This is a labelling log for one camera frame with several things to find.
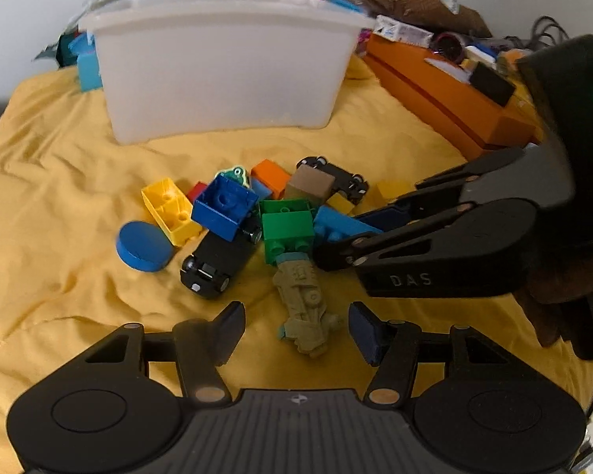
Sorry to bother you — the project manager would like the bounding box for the brown paper parcel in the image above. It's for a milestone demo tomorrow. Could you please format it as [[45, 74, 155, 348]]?
[[361, 0, 493, 39]]

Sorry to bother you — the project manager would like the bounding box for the dark blue hollow block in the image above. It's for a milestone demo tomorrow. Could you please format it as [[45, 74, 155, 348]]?
[[191, 175, 259, 242]]

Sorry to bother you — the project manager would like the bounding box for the small red block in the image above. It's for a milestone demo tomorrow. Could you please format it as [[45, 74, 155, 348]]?
[[186, 182, 208, 203]]

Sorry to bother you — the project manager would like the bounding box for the brown cube block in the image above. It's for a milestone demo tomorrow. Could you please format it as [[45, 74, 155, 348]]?
[[285, 165, 335, 205]]

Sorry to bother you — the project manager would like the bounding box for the orange building block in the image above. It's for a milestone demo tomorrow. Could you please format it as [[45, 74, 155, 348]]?
[[251, 160, 291, 200]]

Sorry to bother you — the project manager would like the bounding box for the light blue card box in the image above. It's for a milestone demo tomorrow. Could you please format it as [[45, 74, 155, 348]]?
[[68, 33, 102, 92]]

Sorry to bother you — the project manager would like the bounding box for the black toy car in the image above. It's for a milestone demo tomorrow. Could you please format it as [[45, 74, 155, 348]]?
[[179, 231, 261, 300]]

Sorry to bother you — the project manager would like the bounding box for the blue round disc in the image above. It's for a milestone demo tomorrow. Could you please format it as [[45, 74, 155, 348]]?
[[115, 220, 174, 273]]

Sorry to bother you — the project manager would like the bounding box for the small yellow block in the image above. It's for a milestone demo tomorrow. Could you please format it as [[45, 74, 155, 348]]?
[[325, 193, 355, 215]]

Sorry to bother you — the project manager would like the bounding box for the orange cardboard box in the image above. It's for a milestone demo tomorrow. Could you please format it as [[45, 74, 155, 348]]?
[[364, 36, 540, 160]]

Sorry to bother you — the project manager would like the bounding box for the green flat base block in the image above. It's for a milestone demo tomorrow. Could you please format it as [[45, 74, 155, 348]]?
[[259, 199, 318, 216]]

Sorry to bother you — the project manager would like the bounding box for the translucent white plastic bin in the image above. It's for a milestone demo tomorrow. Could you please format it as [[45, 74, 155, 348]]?
[[79, 0, 375, 145]]

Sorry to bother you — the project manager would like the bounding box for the green building block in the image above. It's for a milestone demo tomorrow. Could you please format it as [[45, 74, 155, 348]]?
[[262, 211, 315, 264]]

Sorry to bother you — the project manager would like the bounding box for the yellow hollow building block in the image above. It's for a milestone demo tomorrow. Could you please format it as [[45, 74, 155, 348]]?
[[141, 178, 202, 247]]

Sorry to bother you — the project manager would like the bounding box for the yellow cloth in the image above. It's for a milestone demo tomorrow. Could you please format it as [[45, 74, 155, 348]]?
[[0, 57, 593, 473]]

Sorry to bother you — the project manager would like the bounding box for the small white carton box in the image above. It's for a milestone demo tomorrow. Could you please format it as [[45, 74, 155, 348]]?
[[374, 15, 432, 48]]

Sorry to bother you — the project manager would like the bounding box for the light blue flat block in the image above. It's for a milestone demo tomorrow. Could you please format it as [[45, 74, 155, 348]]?
[[313, 207, 381, 242]]

